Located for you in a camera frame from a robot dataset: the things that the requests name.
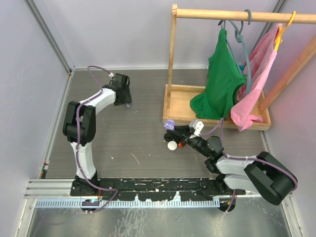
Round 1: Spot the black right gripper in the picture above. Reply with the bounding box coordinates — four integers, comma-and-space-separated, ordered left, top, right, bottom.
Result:
167, 124, 211, 158

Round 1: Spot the black round charging case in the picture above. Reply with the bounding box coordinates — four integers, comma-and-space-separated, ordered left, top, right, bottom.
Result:
164, 133, 173, 142

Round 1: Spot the white round charging case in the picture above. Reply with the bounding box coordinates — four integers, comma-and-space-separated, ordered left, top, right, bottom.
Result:
167, 141, 178, 151

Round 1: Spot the purple round charging case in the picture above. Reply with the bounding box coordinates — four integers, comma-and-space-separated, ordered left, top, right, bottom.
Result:
163, 119, 175, 130

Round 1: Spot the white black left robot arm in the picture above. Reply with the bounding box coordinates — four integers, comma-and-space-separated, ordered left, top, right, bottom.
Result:
62, 73, 132, 196

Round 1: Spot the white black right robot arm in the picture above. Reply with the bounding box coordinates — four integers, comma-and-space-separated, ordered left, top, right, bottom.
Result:
164, 125, 298, 205

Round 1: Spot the green shirt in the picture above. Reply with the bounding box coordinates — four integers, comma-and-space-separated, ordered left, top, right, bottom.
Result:
190, 29, 246, 120

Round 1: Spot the blue cloth item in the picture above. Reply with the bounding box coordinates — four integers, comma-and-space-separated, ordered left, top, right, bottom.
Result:
238, 63, 247, 76

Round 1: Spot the pink shirt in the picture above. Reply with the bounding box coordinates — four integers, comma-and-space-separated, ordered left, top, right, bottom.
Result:
230, 24, 283, 131

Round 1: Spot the grey blue clothes hanger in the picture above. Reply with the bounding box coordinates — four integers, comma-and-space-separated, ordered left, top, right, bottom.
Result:
225, 20, 252, 95

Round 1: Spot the yellow clothes hanger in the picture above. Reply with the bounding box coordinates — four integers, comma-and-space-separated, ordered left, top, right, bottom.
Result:
274, 11, 296, 51

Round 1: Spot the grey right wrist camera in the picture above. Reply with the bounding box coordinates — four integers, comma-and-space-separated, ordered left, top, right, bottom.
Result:
189, 118, 204, 138

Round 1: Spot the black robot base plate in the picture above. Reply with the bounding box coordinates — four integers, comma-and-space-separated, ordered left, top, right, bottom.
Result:
70, 178, 233, 201

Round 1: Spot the white slotted cable duct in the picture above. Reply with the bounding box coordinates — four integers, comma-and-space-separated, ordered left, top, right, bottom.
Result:
35, 197, 220, 209

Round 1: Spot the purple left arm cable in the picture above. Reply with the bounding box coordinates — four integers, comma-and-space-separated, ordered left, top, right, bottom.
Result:
75, 65, 119, 213

